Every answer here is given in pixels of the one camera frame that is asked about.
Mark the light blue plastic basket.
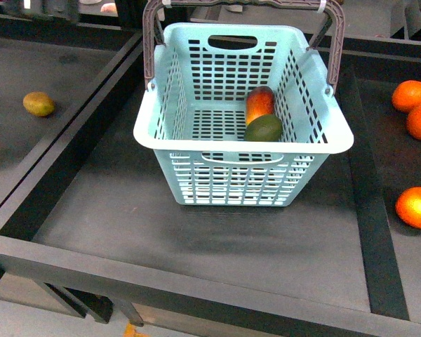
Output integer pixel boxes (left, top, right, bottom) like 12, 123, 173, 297
133, 1, 354, 206

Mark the green avocado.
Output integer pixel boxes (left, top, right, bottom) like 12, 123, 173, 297
243, 114, 283, 142

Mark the red orange mango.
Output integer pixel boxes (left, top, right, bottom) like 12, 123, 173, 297
246, 86, 274, 126

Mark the green brown kiwi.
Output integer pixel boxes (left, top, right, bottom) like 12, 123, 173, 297
22, 91, 55, 117

